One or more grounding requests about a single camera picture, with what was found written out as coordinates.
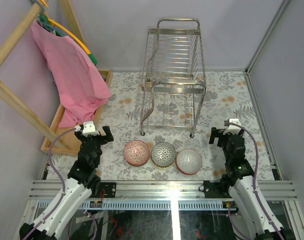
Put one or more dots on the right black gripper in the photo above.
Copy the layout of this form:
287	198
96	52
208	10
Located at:
217	133

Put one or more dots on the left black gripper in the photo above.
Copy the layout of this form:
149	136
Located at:
102	136

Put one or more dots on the red patterned bowl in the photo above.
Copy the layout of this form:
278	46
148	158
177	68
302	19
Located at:
136	153

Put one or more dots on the blue patterned bowl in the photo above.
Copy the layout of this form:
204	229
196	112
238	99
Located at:
163	154

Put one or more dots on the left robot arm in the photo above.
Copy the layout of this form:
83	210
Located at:
81	183

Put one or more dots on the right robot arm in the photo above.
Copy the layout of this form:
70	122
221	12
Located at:
240	183

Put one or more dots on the stainless steel dish rack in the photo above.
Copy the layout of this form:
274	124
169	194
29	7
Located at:
173	76

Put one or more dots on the wooden tray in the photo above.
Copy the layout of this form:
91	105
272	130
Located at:
70	139

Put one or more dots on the pink cloth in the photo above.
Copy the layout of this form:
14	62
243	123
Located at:
82	89

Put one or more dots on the yellow plastic hanger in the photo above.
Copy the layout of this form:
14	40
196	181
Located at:
70	15

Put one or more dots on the green plastic hanger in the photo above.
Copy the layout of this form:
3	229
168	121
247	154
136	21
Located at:
51	25

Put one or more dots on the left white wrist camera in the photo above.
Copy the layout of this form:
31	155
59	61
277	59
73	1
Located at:
87	129

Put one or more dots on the aluminium corner post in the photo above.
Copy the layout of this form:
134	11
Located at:
277	17

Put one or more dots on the aluminium rail frame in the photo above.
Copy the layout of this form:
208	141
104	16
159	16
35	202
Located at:
156	195

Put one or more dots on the wooden clothes rack frame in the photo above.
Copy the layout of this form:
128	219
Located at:
25	72

